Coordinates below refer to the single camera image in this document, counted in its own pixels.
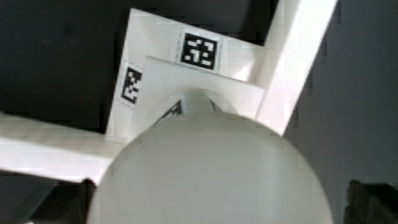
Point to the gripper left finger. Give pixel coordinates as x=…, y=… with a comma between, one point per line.
x=64, y=206

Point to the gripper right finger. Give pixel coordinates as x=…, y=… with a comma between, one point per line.
x=371, y=203

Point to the white lamp bulb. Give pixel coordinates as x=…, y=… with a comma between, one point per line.
x=208, y=171

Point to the white lamp base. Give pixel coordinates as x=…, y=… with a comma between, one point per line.
x=177, y=58

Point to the white front fence wall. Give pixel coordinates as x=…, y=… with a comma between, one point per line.
x=53, y=151

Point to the white fence wall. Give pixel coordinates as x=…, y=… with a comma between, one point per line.
x=291, y=44
x=53, y=151

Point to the white right fence wall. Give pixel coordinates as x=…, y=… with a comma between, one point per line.
x=291, y=44

